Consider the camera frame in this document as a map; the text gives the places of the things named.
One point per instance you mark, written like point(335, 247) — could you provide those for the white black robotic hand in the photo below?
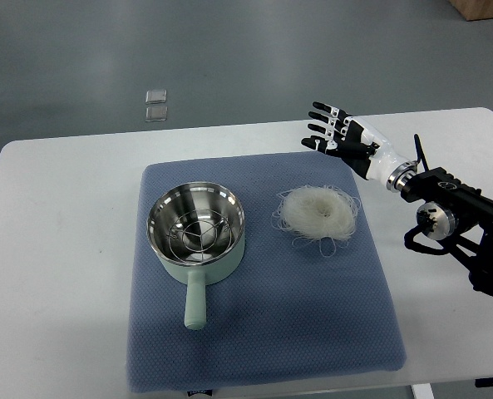
point(359, 144)

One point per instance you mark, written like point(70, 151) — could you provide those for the white vermicelli nest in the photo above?
point(322, 216)

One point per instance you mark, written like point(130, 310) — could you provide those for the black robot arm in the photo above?
point(455, 219)

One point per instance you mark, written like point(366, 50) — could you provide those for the mint green steel pot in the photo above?
point(196, 276)

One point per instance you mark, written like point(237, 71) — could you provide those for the brown cardboard box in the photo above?
point(474, 10)

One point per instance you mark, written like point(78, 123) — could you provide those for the blue quilted mat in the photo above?
point(289, 311)

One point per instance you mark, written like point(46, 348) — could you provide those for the lower clear floor plate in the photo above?
point(156, 113)

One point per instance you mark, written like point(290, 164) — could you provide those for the clear floor plate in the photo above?
point(156, 113)
point(156, 96)

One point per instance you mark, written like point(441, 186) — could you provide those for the upper clear floor plate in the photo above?
point(156, 96)

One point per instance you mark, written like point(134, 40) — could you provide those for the wire steaming rack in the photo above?
point(199, 236)

